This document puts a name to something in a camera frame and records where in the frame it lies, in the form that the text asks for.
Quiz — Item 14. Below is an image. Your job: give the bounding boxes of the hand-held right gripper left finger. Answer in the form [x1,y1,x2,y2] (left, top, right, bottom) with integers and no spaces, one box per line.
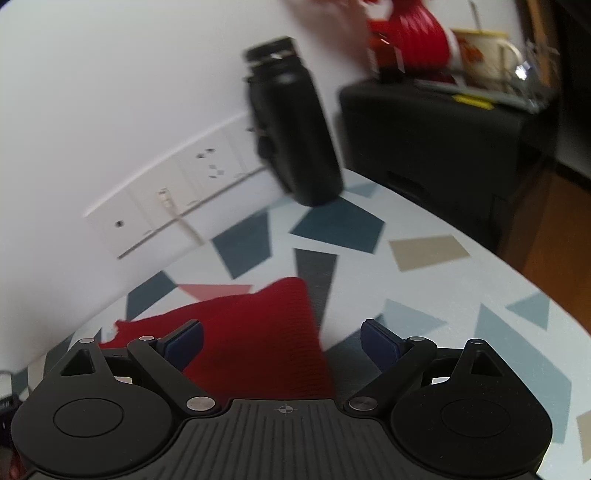
[59,319,222,415]

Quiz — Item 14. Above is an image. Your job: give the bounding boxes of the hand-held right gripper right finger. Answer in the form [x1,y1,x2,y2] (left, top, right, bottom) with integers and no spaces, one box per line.
[346,318,502,415]

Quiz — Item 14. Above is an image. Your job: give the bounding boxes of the red knit sweater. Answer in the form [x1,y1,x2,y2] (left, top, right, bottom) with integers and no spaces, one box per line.
[97,277,335,402]

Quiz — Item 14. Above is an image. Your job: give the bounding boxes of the geometric patterned tablecloth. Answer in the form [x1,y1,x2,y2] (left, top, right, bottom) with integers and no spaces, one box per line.
[0,168,591,480]

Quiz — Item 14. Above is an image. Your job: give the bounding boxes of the black water bottle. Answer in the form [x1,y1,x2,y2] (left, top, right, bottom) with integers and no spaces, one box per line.
[243,36,345,207]

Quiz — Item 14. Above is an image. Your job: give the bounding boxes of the cream mug with yellow rim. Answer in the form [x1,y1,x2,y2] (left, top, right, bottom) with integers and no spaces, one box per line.
[450,28,525,88]

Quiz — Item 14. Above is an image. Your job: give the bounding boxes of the red white ornament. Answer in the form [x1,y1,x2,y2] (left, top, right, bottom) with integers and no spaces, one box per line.
[365,0,462,84]

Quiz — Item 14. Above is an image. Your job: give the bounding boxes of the clear glass item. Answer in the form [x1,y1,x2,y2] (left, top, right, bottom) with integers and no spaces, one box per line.
[505,39,561,114]

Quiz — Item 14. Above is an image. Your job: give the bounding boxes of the white wall socket panel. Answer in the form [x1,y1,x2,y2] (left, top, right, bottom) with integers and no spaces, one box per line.
[83,111,271,260]

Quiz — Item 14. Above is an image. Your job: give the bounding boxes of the white plugged cable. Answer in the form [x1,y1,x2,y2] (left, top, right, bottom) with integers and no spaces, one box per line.
[156,187,206,247]

